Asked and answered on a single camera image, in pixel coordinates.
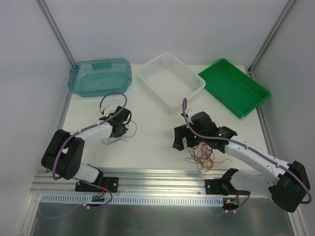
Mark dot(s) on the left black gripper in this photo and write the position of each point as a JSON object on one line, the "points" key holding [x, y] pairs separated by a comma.
{"points": [[119, 129]]}

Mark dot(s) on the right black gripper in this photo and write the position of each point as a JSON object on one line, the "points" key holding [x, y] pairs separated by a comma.
{"points": [[179, 137]]}

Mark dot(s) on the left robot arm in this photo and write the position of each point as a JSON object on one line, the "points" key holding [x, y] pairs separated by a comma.
{"points": [[63, 155]]}

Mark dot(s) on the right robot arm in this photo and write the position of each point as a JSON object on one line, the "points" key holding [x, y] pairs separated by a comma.
{"points": [[287, 184]]}

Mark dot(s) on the teal transparent plastic bin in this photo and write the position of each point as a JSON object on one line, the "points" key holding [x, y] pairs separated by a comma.
{"points": [[100, 77]]}

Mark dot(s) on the white perforated plastic basket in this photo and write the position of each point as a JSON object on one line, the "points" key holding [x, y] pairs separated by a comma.
{"points": [[170, 80]]}

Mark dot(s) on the green plastic tray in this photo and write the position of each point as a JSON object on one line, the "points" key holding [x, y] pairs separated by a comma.
{"points": [[238, 92]]}

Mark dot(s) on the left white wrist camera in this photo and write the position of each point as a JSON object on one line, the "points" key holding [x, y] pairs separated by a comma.
{"points": [[107, 110]]}

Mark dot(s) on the aluminium mounting rail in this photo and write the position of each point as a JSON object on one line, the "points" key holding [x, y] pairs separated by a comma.
{"points": [[137, 182]]}

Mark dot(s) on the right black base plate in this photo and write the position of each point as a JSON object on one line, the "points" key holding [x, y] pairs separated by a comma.
{"points": [[222, 187]]}

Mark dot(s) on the left aluminium frame post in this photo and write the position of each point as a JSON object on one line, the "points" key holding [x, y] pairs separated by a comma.
{"points": [[51, 21]]}

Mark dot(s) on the aluminium frame post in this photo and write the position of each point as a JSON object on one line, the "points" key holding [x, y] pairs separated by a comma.
{"points": [[272, 34], [51, 21]]}

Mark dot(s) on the white slotted cable duct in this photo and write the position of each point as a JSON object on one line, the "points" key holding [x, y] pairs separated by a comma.
{"points": [[132, 200]]}

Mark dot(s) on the right aluminium frame post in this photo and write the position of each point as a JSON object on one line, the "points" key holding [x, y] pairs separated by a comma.
{"points": [[272, 34]]}

